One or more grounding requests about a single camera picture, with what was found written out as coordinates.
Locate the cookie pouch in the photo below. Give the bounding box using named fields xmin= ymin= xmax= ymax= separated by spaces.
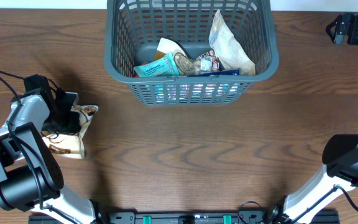
xmin=209 ymin=10 xmax=256 ymax=75
xmin=153 ymin=37 xmax=220 ymax=77
xmin=41 ymin=92 xmax=99 ymax=159

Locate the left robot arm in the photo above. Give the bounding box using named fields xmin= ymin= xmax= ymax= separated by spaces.
xmin=0 ymin=87 xmax=108 ymax=223

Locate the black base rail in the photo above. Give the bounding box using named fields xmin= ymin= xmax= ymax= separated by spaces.
xmin=28 ymin=210 xmax=341 ymax=224

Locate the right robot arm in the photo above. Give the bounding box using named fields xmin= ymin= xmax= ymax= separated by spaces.
xmin=265 ymin=13 xmax=358 ymax=223

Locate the tissue pack bundle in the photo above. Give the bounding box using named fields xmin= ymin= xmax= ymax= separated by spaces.
xmin=153 ymin=83 xmax=240 ymax=104

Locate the teal snack bag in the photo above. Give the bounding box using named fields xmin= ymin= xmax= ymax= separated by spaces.
xmin=134 ymin=52 xmax=180 ymax=78

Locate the grey plastic basket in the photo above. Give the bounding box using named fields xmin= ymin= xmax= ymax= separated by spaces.
xmin=104 ymin=0 xmax=279 ymax=105

